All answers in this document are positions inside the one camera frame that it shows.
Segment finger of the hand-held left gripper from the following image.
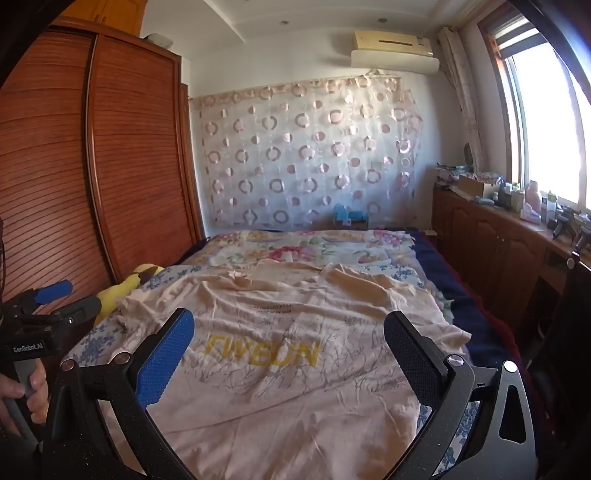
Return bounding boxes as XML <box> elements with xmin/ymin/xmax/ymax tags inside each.
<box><xmin>9</xmin><ymin>279</ymin><xmax>75</xmax><ymax>315</ymax></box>
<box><xmin>28</xmin><ymin>295</ymin><xmax>103</xmax><ymax>330</ymax></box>

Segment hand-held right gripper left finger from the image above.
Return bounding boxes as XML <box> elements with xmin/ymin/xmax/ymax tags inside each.
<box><xmin>44</xmin><ymin>307</ymin><xmax>197</xmax><ymax>480</ymax></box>

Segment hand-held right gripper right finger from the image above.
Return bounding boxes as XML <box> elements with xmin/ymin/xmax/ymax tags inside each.
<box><xmin>383</xmin><ymin>310</ymin><xmax>539</xmax><ymax>480</ymax></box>

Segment beige t-shirt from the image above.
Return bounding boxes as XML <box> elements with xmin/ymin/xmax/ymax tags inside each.
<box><xmin>108</xmin><ymin>261</ymin><xmax>472</xmax><ymax>480</ymax></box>

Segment person's left hand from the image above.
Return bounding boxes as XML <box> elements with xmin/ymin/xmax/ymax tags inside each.
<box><xmin>0</xmin><ymin>360</ymin><xmax>49</xmax><ymax>432</ymax></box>

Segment blue floral bed cover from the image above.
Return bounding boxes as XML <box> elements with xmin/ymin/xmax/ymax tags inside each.
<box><xmin>60</xmin><ymin>263</ymin><xmax>481</xmax><ymax>476</ymax></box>

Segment yellow plush toy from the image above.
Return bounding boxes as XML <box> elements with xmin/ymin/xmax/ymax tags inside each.
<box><xmin>95</xmin><ymin>263</ymin><xmax>164</xmax><ymax>326</ymax></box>

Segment long wooden cabinet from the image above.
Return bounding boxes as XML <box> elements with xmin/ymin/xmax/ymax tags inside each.
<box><xmin>431</xmin><ymin>185</ymin><xmax>591</xmax><ymax>333</ymax></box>

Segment wooden slatted wardrobe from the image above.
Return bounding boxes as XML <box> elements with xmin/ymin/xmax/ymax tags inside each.
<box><xmin>0</xmin><ymin>16</ymin><xmax>206</xmax><ymax>333</ymax></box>

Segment dark chair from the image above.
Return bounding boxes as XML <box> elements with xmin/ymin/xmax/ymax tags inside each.
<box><xmin>531</xmin><ymin>251</ymin><xmax>591</xmax><ymax>480</ymax></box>

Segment pink floral blanket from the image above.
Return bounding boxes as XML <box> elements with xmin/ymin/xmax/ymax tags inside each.
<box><xmin>182</xmin><ymin>228</ymin><xmax>416</xmax><ymax>273</ymax></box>

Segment open cardboard box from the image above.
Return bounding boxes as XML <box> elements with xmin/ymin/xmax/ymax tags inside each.
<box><xmin>455</xmin><ymin>174</ymin><xmax>497</xmax><ymax>199</ymax></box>

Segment pile of mixed cloths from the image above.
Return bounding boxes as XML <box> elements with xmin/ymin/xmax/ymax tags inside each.
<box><xmin>434</xmin><ymin>161</ymin><xmax>504</xmax><ymax>185</ymax></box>

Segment black hand-held tool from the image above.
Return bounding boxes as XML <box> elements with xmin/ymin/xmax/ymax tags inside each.
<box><xmin>551</xmin><ymin>208</ymin><xmax>578</xmax><ymax>241</ymax></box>
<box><xmin>573</xmin><ymin>215</ymin><xmax>591</xmax><ymax>252</ymax></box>

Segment circle-patterned sheer curtain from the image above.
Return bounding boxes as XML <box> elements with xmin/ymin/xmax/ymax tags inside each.
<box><xmin>189</xmin><ymin>69</ymin><xmax>423</xmax><ymax>232</ymax></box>

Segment wooden framed window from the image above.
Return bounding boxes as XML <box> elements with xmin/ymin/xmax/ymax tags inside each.
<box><xmin>480</xmin><ymin>0</ymin><xmax>591</xmax><ymax>208</ymax></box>

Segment wooden overhead cupboard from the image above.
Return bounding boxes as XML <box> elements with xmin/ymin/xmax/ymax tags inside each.
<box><xmin>65</xmin><ymin>0</ymin><xmax>148</xmax><ymax>38</ymax></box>

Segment beige patterned window curtain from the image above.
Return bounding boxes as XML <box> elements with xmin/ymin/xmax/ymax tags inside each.
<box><xmin>436</xmin><ymin>28</ymin><xmax>485</xmax><ymax>171</ymax></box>

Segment white air conditioner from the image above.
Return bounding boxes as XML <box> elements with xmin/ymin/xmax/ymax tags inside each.
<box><xmin>350</xmin><ymin>30</ymin><xmax>439</xmax><ymax>75</ymax></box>

